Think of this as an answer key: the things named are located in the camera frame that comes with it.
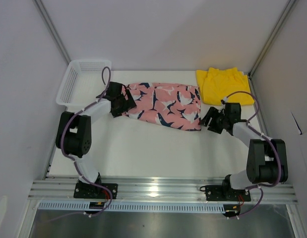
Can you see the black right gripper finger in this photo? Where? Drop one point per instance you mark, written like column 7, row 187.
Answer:
column 210, row 115
column 216, row 126

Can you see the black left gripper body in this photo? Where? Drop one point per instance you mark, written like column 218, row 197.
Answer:
column 122, row 105

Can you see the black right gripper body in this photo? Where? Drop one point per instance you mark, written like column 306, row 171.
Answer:
column 224, row 118

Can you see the yellow shorts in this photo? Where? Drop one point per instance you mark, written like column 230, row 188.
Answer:
column 215, row 84

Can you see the pink patterned shorts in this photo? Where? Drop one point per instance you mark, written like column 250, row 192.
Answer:
column 167, row 104

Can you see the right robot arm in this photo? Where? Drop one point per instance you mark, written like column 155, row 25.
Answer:
column 239, row 180

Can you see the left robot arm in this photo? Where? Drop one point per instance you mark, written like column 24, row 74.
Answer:
column 74, row 139

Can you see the white tray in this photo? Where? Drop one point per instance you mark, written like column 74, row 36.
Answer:
column 82, row 82

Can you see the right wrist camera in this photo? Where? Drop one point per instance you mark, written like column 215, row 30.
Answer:
column 224, row 100

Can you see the right side table rail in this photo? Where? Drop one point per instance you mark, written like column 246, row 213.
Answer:
column 262, row 119

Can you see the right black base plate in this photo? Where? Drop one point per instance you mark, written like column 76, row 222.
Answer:
column 219, row 193

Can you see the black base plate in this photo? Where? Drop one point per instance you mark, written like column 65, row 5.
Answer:
column 219, row 193
column 88, row 191

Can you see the slotted cable duct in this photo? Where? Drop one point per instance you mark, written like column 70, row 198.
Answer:
column 134, row 207

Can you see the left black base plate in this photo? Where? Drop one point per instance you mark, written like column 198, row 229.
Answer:
column 88, row 191

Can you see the aluminium mounting rail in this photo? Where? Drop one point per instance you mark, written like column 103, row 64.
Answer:
column 152, row 189

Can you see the right corner frame post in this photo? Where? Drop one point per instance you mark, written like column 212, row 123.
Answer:
column 276, row 30

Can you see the corner frame post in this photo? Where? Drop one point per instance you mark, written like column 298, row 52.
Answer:
column 276, row 30
column 48, row 22

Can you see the left corner frame post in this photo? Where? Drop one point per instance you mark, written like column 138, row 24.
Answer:
column 48, row 22

